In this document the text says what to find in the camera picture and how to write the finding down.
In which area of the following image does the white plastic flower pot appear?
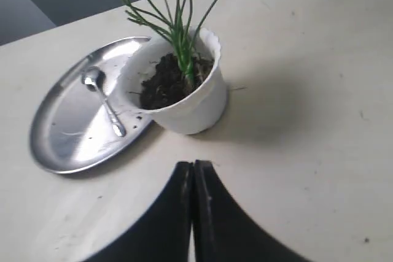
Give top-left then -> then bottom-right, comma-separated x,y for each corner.
114,28 -> 227,135

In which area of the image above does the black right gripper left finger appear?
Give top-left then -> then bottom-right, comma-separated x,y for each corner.
86,161 -> 193,261

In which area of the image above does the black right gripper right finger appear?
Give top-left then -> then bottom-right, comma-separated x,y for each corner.
192,160 -> 307,261

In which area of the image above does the steel spoon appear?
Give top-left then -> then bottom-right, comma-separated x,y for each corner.
81,66 -> 126,137

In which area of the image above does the round steel plate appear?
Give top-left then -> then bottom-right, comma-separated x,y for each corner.
29,36 -> 152,174

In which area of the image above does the artificial red anthurium plant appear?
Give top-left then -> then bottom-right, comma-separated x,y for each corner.
121,0 -> 218,90

